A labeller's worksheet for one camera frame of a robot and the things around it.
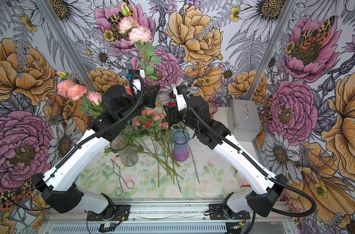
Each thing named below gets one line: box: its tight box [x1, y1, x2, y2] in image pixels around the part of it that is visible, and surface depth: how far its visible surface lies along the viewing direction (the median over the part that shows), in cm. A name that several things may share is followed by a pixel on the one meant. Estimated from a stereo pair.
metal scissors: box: [110, 158, 135, 197], surface depth 86 cm
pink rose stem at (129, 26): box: [118, 2, 162, 85], surface depth 50 cm
